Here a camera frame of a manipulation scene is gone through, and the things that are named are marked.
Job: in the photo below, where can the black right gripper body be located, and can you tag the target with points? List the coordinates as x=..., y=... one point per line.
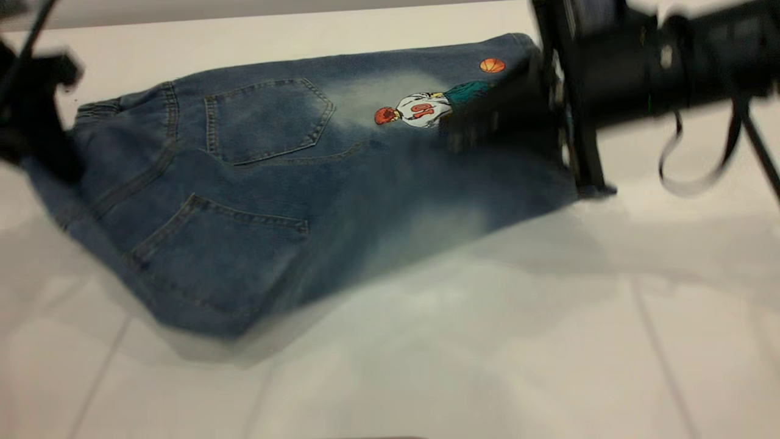
x=609, y=61

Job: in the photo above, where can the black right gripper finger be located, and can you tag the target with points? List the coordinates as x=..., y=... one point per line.
x=506, y=134
x=512, y=97

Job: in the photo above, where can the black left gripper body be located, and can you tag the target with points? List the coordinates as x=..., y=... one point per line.
x=30, y=91

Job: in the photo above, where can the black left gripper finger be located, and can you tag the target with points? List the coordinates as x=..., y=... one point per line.
x=52, y=155

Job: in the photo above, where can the blue denim shorts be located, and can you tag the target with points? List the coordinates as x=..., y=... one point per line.
x=244, y=183

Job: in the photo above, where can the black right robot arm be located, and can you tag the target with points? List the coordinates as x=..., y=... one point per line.
x=719, y=55

